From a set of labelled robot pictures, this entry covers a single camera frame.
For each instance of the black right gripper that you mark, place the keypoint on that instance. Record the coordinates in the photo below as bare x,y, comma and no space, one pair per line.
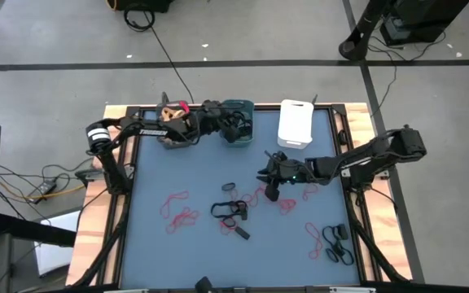
293,171

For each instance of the short wide black band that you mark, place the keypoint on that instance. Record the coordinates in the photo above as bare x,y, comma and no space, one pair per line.
243,211
242,233
342,231

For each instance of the large black rubber band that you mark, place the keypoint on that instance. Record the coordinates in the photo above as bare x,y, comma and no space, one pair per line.
226,202

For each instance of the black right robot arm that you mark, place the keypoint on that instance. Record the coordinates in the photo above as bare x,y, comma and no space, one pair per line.
365,158

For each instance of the black equipment box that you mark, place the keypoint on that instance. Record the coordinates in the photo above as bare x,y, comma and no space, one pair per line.
422,20

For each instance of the black stand bar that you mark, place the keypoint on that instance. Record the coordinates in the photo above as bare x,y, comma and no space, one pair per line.
35,230

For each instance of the white board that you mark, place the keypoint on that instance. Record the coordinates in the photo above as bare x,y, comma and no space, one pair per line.
55,252

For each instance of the teal plastic basket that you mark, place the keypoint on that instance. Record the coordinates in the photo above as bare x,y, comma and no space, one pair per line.
238,143

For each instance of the black power adapter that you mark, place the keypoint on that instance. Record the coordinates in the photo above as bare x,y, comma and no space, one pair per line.
44,188

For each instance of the white plastic basket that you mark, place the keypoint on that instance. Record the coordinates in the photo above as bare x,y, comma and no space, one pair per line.
295,122

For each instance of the black equipment case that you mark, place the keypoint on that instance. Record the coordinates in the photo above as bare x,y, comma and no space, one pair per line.
141,4

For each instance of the silver aluminium bracket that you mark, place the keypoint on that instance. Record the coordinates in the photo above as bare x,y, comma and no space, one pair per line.
352,290

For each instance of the blue table mat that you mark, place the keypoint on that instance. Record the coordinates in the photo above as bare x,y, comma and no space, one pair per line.
202,167

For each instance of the black tower fan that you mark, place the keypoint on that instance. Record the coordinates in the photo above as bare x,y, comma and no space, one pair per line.
358,45

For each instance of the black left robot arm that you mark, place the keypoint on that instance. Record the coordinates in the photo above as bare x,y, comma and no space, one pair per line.
153,132

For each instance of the small red clip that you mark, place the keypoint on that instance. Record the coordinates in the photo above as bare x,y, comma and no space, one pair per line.
184,107

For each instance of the grey plastic basket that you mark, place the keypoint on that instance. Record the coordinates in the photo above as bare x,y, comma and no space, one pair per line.
173,144

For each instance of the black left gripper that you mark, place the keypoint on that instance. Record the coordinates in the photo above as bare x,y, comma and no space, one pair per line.
212,116

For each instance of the long thin red band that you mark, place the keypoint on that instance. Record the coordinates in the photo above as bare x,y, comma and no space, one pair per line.
287,203

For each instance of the thin black rubber band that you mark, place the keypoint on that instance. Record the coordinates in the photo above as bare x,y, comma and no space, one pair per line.
246,122
349,256
325,240
242,131

